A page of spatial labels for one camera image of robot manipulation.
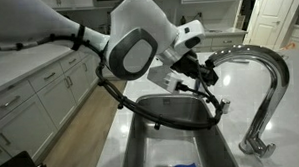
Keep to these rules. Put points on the shiny steel cup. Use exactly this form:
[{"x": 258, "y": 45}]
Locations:
[{"x": 199, "y": 86}]

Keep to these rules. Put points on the orange item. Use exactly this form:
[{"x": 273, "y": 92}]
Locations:
[{"x": 288, "y": 46}]

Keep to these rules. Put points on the white panel door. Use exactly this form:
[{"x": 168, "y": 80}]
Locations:
[{"x": 270, "y": 19}]

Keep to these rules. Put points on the black equipment case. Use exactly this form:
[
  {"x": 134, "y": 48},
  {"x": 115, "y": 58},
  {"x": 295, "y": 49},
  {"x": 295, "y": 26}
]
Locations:
[{"x": 12, "y": 166}]

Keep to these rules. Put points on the stainless steel sink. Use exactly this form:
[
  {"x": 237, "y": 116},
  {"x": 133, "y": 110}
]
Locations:
[{"x": 168, "y": 146}]

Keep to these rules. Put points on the chrome gooseneck faucet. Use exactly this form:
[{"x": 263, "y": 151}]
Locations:
[{"x": 275, "y": 72}]

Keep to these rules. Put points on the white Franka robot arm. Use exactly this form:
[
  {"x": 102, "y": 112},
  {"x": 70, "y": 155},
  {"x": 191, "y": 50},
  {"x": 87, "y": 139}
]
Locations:
[{"x": 137, "y": 20}]

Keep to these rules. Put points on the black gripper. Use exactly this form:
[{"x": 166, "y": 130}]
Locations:
[{"x": 189, "y": 67}]

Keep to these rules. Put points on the dark glass bottle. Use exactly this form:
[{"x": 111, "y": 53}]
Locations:
[{"x": 182, "y": 20}]

